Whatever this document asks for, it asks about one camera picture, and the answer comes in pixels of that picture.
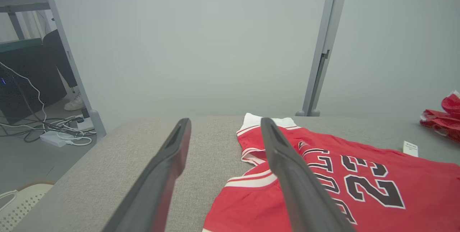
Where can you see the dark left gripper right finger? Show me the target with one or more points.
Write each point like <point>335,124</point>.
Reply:
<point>302,196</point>

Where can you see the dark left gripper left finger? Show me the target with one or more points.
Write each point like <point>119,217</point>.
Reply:
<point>158,178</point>

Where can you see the red basketball jersey white sleeves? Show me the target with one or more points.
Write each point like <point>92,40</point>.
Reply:
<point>413,174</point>

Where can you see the red shorts with white trim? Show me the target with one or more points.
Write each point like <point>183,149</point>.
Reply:
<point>442,120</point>

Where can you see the white sneaker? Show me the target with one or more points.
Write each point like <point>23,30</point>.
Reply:
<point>74,103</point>

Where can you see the cream plastic laundry basket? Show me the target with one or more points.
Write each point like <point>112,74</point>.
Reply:
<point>21,203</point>

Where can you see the dark trouser leg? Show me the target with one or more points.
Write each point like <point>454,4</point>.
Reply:
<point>61,56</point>

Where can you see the black computer case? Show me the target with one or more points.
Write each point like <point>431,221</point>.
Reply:
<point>25,81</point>

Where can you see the grey partition post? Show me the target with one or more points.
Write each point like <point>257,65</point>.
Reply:
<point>323,45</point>
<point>68,56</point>

